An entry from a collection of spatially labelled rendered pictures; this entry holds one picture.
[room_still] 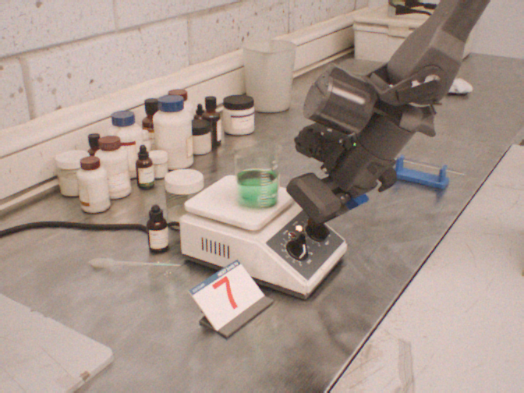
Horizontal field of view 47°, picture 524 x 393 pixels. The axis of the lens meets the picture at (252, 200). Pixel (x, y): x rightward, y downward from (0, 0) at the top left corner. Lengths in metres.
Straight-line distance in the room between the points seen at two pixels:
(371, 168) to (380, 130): 0.05
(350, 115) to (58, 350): 0.42
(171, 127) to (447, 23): 0.58
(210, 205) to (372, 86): 0.27
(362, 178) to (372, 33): 1.17
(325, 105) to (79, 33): 0.62
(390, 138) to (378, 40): 1.18
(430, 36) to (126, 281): 0.49
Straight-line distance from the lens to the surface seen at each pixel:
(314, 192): 0.72
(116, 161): 1.04
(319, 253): 0.82
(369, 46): 1.90
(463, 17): 0.72
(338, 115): 0.69
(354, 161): 0.75
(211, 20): 1.49
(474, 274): 0.89
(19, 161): 1.08
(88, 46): 1.21
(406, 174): 1.14
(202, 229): 0.82
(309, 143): 0.75
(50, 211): 1.05
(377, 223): 0.98
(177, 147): 1.14
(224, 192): 0.86
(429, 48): 0.70
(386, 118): 0.72
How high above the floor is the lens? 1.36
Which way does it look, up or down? 27 degrees down
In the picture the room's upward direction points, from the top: straight up
